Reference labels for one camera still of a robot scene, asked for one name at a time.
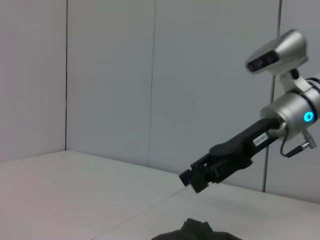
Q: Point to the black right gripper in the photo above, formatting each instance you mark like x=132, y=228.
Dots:
x=242, y=145

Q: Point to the dark green shirt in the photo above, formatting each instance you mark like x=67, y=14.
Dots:
x=197, y=231

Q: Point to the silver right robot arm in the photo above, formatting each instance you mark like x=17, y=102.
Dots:
x=287, y=100

